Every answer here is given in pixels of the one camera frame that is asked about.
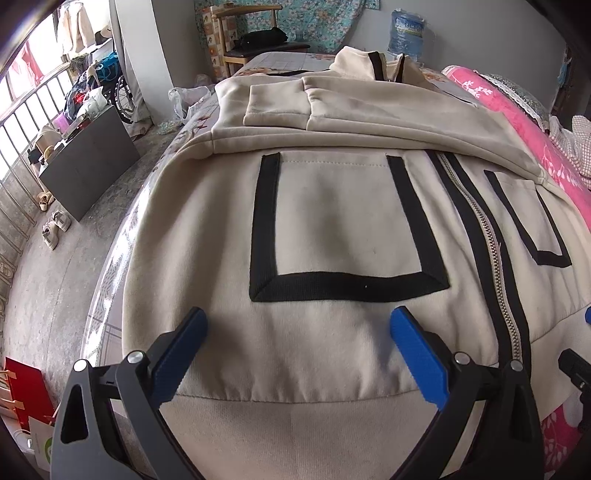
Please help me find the pink checked cloth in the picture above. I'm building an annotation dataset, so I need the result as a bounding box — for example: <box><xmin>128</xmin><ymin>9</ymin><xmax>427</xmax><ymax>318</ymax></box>
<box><xmin>551</xmin><ymin>115</ymin><xmax>591</xmax><ymax>178</ymax></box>

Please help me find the pink floral blanket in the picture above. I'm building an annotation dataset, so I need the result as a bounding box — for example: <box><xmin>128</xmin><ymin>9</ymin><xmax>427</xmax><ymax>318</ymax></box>
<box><xmin>441</xmin><ymin>65</ymin><xmax>591</xmax><ymax>474</ymax></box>

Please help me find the dark wooden door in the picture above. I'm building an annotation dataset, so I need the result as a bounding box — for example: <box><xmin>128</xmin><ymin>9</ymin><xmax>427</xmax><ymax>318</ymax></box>
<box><xmin>551</xmin><ymin>44</ymin><xmax>578</xmax><ymax>121</ymax></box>

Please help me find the floral plastic tablecloth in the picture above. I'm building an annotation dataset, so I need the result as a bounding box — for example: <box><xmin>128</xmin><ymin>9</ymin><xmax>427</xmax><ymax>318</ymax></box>
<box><xmin>85</xmin><ymin>50</ymin><xmax>467</xmax><ymax>370</ymax></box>

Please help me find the pile of bags and clothes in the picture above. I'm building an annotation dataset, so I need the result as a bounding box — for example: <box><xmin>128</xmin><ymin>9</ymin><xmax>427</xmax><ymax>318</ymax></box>
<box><xmin>65</xmin><ymin>65</ymin><xmax>116</xmax><ymax>121</ymax></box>

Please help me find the hanging beige garment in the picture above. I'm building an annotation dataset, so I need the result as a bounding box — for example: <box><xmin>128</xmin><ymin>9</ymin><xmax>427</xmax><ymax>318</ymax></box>
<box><xmin>58</xmin><ymin>0</ymin><xmax>95</xmax><ymax>54</ymax></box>

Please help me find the hanging red garment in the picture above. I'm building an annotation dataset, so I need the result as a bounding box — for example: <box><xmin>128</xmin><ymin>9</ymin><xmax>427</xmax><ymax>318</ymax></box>
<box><xmin>11</xmin><ymin>44</ymin><xmax>42</xmax><ymax>75</ymax></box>

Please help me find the patterned cardboard box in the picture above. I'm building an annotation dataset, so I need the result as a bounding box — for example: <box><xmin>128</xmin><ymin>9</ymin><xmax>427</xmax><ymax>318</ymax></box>
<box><xmin>203</xmin><ymin>6</ymin><xmax>232</xmax><ymax>81</ymax></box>

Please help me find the lace-trimmed floral pillow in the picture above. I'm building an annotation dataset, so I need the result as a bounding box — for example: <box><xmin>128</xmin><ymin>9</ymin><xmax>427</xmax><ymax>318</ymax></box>
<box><xmin>480</xmin><ymin>73</ymin><xmax>555</xmax><ymax>130</ymax></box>

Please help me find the black bag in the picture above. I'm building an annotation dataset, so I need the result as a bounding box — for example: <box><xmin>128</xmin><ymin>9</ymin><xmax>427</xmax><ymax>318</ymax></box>
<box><xmin>235</xmin><ymin>27</ymin><xmax>289</xmax><ymax>51</ymax></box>

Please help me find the dark grey board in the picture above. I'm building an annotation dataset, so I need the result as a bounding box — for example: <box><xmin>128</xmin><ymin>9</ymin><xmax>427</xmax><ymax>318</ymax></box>
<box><xmin>39</xmin><ymin>105</ymin><xmax>141</xmax><ymax>222</ymax></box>

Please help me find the beige zip jacket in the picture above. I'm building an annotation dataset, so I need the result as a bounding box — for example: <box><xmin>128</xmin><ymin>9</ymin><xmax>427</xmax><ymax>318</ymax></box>
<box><xmin>122</xmin><ymin>46</ymin><xmax>591</xmax><ymax>480</ymax></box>

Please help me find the white plastic bag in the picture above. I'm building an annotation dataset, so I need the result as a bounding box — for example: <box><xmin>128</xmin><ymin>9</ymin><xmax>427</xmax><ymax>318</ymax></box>
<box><xmin>168</xmin><ymin>74</ymin><xmax>218</xmax><ymax>124</ymax></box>

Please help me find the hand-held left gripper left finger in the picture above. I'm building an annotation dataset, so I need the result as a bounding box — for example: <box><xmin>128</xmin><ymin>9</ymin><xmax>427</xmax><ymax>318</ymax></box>
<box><xmin>50</xmin><ymin>307</ymin><xmax>208</xmax><ymax>480</ymax></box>

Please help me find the pair of white shoes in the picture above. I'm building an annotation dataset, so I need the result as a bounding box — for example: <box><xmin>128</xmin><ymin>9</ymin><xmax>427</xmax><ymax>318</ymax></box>
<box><xmin>42</xmin><ymin>210</ymin><xmax>72</xmax><ymax>250</ymax></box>

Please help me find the red paper bag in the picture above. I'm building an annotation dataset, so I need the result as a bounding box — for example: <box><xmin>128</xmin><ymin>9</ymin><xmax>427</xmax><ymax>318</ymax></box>
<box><xmin>0</xmin><ymin>356</ymin><xmax>56</xmax><ymax>428</ymax></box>

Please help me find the wheelchair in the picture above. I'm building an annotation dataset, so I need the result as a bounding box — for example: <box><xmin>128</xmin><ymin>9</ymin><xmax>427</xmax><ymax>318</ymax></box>
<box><xmin>95</xmin><ymin>53</ymin><xmax>139</xmax><ymax>124</ymax></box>

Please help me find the blue water jug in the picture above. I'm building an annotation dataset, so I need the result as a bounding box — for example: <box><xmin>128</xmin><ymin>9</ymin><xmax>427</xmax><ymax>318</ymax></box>
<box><xmin>388</xmin><ymin>8</ymin><xmax>426</xmax><ymax>63</ymax></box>

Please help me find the wooden chair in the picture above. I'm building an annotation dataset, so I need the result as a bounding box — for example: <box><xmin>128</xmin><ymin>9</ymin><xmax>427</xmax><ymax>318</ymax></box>
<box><xmin>215</xmin><ymin>4</ymin><xmax>310</xmax><ymax>77</ymax></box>

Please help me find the white paper bag green print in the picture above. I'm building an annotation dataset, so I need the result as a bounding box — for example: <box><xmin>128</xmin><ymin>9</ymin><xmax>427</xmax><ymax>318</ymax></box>
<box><xmin>25</xmin><ymin>415</ymin><xmax>61</xmax><ymax>474</ymax></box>

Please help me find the teal floral wall cloth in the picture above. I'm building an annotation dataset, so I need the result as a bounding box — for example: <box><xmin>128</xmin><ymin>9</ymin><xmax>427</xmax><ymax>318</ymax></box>
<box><xmin>194</xmin><ymin>0</ymin><xmax>382</xmax><ymax>54</ymax></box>

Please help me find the metal railing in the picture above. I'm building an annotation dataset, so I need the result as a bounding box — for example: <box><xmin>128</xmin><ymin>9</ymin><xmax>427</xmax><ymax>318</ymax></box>
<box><xmin>0</xmin><ymin>65</ymin><xmax>75</xmax><ymax>296</ymax></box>

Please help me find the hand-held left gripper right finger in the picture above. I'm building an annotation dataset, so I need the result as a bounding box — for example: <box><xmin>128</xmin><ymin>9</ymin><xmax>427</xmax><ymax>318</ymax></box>
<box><xmin>389</xmin><ymin>306</ymin><xmax>548</xmax><ymax>480</ymax></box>

